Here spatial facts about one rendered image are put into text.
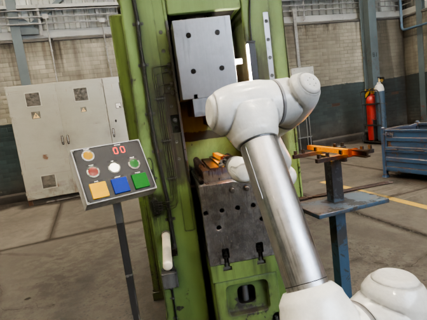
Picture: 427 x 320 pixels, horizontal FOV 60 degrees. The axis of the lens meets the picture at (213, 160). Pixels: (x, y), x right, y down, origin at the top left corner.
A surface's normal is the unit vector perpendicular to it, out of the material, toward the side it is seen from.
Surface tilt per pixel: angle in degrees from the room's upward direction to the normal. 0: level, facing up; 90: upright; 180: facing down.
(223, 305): 89
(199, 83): 90
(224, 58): 90
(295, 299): 42
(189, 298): 90
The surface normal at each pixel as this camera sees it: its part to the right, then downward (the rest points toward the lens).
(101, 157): 0.40, -0.45
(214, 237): 0.14, 0.12
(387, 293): -0.43, -0.53
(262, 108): 0.27, -0.29
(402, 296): -0.14, -0.46
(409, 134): -0.90, 0.16
